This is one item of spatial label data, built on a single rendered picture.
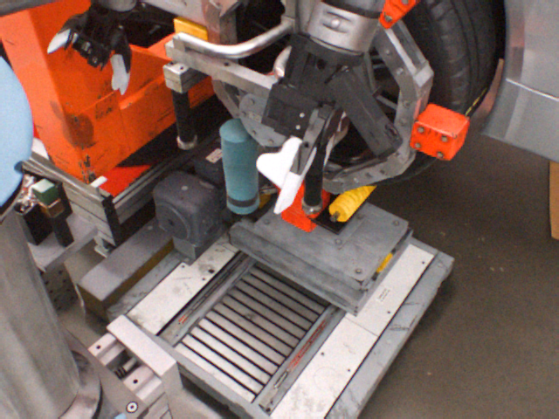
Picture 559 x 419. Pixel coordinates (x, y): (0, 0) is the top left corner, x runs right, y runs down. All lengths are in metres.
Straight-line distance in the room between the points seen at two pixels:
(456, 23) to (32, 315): 0.95
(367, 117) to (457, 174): 1.78
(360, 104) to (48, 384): 0.43
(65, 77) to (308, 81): 0.84
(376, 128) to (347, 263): 1.10
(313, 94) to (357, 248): 1.13
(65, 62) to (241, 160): 0.45
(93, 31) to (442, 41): 0.64
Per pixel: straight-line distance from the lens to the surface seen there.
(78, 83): 1.47
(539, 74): 1.30
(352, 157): 1.46
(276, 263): 1.85
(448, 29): 1.18
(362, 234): 1.83
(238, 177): 1.42
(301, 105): 0.69
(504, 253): 2.20
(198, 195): 1.69
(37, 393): 0.55
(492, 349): 1.95
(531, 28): 1.27
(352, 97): 0.68
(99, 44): 1.05
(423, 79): 1.16
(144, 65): 1.63
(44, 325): 0.51
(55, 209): 1.48
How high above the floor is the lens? 1.59
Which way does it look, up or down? 46 degrees down
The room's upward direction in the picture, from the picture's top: straight up
